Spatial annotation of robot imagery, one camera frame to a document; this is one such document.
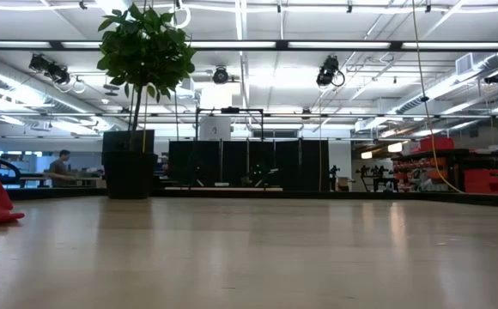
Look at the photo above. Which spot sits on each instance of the black overhead frame bar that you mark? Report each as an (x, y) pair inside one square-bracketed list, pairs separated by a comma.
[(281, 45)]

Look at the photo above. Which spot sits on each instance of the black hanging ceiling camera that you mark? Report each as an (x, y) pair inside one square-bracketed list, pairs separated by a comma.
[(221, 75)]

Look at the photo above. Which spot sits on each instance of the red crate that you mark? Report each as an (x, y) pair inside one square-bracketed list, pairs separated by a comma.
[(435, 144)]

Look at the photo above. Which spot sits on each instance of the green leafy plant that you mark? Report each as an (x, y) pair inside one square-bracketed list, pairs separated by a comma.
[(146, 51)]

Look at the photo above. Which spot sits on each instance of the person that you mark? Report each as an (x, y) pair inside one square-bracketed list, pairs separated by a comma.
[(59, 169)]

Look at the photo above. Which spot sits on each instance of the background work table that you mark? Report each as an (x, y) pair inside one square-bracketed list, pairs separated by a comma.
[(86, 177)]

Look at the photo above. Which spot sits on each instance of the white box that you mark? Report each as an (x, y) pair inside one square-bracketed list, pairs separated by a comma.
[(214, 128)]

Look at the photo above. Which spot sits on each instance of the small black ceiling fixture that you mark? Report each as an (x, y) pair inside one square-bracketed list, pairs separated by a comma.
[(493, 78)]

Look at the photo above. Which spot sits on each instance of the black shelf unit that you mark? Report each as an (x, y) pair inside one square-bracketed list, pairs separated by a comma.
[(455, 159)]

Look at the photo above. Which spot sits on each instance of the black metal rig frame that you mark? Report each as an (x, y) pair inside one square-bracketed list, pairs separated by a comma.
[(230, 110)]

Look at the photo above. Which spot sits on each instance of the black partition panels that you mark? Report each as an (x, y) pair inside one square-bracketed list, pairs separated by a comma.
[(292, 165)]

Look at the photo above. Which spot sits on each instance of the black plant pot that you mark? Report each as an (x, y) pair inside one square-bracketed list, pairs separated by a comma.
[(129, 171)]

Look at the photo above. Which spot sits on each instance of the red bin stack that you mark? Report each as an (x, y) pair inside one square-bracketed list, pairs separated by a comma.
[(485, 181)]

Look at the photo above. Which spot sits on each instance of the black aluminium table frame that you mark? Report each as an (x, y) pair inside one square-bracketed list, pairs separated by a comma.
[(317, 195)]

